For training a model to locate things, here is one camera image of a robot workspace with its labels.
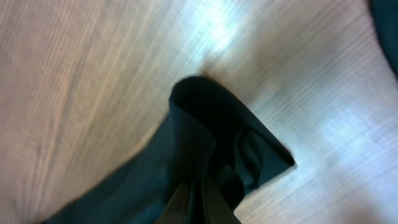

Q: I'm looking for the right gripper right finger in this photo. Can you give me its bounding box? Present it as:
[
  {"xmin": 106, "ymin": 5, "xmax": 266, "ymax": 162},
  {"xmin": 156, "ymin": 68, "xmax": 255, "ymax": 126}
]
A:
[{"xmin": 201, "ymin": 179, "xmax": 241, "ymax": 224}]

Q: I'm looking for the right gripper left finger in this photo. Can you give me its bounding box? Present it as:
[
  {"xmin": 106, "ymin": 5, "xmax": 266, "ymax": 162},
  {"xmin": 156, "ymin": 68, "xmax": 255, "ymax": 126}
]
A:
[{"xmin": 154, "ymin": 181, "xmax": 191, "ymax": 224}]

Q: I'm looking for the black garment under pile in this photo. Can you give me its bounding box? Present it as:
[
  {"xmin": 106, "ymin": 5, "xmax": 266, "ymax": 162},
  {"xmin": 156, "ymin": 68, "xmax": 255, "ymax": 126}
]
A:
[{"xmin": 368, "ymin": 0, "xmax": 397, "ymax": 77}]

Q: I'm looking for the black polo shirt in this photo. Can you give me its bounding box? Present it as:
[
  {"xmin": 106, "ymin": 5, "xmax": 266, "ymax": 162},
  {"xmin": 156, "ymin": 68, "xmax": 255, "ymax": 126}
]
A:
[{"xmin": 48, "ymin": 77, "xmax": 295, "ymax": 223}]

